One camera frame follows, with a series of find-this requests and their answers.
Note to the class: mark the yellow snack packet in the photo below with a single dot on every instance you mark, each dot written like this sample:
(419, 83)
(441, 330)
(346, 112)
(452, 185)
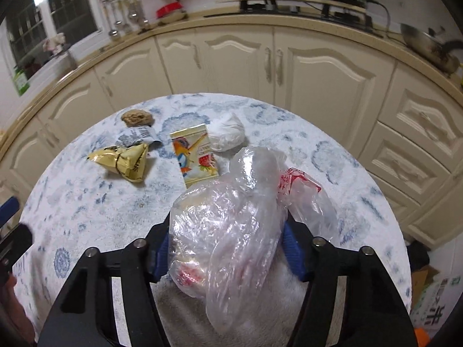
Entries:
(126, 161)

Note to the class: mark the black gas stove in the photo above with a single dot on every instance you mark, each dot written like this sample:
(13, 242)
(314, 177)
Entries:
(325, 9)

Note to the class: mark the brown cookie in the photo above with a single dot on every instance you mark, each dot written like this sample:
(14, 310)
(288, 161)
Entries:
(136, 118)

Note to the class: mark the white crumpled bag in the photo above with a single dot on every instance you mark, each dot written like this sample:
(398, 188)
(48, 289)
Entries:
(228, 132)

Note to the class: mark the red lidded pot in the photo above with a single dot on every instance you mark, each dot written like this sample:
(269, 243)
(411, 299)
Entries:
(170, 9)

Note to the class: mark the steel wok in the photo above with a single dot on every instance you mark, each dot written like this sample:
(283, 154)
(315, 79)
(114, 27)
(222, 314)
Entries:
(427, 48)

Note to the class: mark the person's left forearm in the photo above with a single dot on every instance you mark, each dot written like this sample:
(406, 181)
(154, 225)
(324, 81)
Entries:
(20, 314)

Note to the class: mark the kitchen window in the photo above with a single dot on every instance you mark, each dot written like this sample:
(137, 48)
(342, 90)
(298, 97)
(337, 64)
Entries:
(47, 18)

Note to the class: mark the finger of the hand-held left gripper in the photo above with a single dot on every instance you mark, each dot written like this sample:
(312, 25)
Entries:
(8, 210)

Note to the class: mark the grey white snack wrapper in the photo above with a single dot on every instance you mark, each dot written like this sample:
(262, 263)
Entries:
(139, 137)

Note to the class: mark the printed cardboard box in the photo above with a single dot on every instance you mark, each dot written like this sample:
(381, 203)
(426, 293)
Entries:
(437, 303)

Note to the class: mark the cartoon print snack packet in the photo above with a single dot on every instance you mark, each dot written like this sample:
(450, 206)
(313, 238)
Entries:
(193, 155)

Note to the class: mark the cream base cabinets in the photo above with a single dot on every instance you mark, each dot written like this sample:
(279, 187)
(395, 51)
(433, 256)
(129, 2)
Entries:
(325, 79)

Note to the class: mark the beige kitchen countertop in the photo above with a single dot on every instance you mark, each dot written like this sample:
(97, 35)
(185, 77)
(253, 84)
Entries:
(217, 20)

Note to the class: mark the clear plastic bag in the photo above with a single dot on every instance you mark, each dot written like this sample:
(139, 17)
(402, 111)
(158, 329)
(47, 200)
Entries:
(224, 231)

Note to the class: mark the green packet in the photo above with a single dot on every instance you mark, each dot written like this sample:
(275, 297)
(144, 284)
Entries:
(21, 81)

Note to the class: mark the orange plastic bag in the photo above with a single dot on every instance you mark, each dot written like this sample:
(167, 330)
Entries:
(422, 338)

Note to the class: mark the hanging utensil rack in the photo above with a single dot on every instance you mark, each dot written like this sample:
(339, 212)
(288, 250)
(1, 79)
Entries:
(123, 11)

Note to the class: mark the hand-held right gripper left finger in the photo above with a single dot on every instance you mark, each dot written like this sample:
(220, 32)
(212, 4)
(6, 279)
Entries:
(161, 253)

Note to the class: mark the blue white printed tablecloth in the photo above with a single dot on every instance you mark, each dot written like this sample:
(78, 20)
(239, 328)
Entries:
(90, 217)

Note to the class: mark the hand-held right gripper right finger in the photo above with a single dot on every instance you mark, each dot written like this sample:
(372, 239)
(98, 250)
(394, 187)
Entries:
(294, 253)

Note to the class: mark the red print plastic bag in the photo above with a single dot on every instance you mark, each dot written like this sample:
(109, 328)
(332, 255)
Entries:
(311, 206)

